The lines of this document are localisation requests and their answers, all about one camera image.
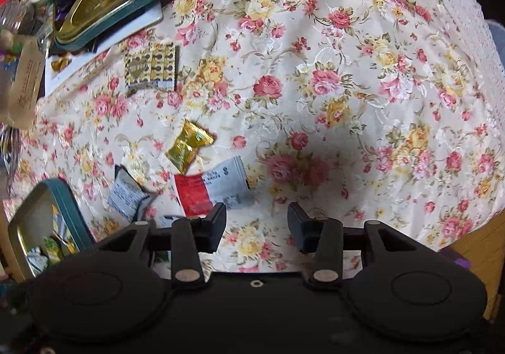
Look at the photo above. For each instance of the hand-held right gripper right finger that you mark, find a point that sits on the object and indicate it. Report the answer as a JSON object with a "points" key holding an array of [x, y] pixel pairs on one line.
{"points": [[296, 227]]}

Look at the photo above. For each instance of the white flat board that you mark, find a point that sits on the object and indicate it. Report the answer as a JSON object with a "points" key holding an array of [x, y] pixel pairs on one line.
{"points": [[118, 36]]}

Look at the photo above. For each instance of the white strip snack packet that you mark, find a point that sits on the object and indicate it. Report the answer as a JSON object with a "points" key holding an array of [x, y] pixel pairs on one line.
{"points": [[167, 216]]}

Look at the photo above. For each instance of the gold candy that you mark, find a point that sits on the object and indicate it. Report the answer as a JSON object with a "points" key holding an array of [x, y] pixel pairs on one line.
{"points": [[187, 147], [60, 63]]}

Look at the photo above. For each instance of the floral tablecloth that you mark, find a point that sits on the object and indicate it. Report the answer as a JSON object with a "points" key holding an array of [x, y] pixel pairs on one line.
{"points": [[315, 101]]}

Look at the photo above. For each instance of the gold candy on board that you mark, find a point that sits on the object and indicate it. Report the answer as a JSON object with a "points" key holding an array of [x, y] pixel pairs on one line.
{"points": [[60, 63]]}

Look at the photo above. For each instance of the red white snack packet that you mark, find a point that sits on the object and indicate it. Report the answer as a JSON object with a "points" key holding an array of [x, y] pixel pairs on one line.
{"points": [[197, 192]]}

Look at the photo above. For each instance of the white grey snack packet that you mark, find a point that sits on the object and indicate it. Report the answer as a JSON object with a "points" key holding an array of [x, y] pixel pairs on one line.
{"points": [[126, 192]]}

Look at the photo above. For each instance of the small green candy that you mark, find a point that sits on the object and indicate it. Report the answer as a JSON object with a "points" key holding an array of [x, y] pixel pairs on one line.
{"points": [[53, 248]]}

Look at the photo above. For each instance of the gold patterned snack packet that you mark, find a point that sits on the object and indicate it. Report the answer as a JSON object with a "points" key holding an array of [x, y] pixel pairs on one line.
{"points": [[152, 64]]}

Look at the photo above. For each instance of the green white triangular snack packet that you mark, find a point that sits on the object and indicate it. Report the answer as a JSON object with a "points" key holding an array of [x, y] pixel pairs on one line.
{"points": [[37, 261]]}

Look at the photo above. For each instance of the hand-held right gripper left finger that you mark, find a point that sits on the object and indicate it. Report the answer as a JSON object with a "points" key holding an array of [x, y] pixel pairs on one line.
{"points": [[217, 227]]}

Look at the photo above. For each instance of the green-rimmed gold tin tray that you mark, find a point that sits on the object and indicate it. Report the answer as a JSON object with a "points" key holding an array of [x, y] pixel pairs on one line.
{"points": [[29, 220]]}

